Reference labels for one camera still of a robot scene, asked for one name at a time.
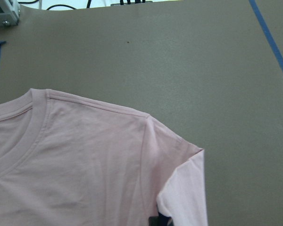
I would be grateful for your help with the grey orange USB hub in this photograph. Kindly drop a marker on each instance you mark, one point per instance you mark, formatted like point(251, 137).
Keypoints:
point(130, 2)

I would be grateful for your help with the aluminium frame post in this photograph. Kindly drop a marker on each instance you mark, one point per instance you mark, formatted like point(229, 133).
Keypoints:
point(9, 13)

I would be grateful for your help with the pink Snoopy t-shirt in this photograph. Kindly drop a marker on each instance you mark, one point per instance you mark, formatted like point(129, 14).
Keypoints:
point(67, 160)

